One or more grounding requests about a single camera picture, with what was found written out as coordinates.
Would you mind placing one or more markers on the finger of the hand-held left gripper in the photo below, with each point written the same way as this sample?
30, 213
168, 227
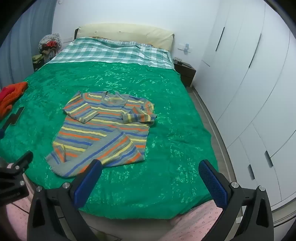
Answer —
23, 162

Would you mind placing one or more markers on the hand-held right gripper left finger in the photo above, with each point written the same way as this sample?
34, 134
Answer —
89, 183

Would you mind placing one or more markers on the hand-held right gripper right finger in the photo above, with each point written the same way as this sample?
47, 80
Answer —
212, 183

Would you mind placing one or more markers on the striped knit sweater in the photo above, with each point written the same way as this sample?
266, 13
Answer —
101, 129

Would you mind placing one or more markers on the pile of clothes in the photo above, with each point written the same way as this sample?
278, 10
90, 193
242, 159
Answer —
42, 59

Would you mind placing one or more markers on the pink dotted pajama pants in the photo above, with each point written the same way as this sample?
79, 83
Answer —
16, 217

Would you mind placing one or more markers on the black flat device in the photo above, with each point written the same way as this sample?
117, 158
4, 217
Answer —
17, 114

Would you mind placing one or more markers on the orange knit cloth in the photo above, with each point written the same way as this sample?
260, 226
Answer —
13, 92

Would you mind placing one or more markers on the green shiny bedspread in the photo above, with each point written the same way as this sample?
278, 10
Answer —
173, 115

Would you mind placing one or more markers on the white wardrobe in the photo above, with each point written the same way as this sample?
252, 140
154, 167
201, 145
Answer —
254, 92

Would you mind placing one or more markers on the dark wooden nightstand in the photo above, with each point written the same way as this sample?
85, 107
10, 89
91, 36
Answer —
186, 74

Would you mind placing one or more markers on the blue curtain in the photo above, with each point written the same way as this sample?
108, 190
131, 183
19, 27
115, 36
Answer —
25, 46

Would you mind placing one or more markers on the green checked blanket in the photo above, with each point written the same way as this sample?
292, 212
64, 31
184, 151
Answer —
104, 51

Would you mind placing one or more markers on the cream padded headboard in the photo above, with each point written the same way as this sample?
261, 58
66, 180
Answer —
129, 33

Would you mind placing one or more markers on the small wall shelf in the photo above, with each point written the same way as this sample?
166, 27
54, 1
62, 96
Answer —
186, 48

